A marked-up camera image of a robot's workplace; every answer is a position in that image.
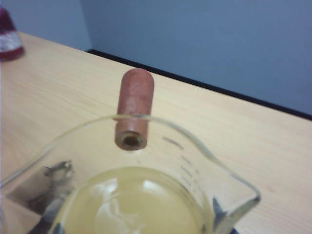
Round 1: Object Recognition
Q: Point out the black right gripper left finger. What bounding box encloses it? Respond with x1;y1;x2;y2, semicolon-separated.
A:
26;159;75;234

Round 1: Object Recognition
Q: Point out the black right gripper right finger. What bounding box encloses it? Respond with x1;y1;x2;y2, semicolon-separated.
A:
212;197;235;234

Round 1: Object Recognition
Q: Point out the wood-handled glass measuring cup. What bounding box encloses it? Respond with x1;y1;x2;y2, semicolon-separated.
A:
0;69;261;234

